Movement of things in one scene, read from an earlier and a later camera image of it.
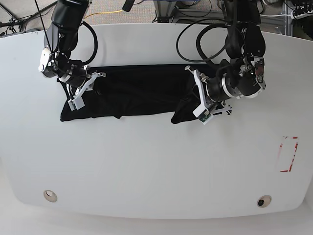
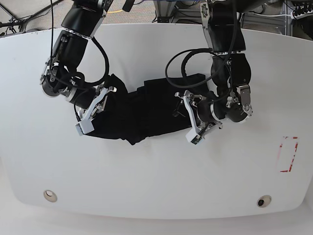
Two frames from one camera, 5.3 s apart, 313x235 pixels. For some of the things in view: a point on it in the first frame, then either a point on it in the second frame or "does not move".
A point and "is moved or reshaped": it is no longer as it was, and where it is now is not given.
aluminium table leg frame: (164, 10) does not move
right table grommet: (264, 201) does not move
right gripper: (200, 79) to (192, 101)
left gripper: (88, 84) to (97, 105)
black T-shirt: (135, 90) is moved or reshaped
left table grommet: (50, 196) does not move
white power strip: (305, 14) does not move
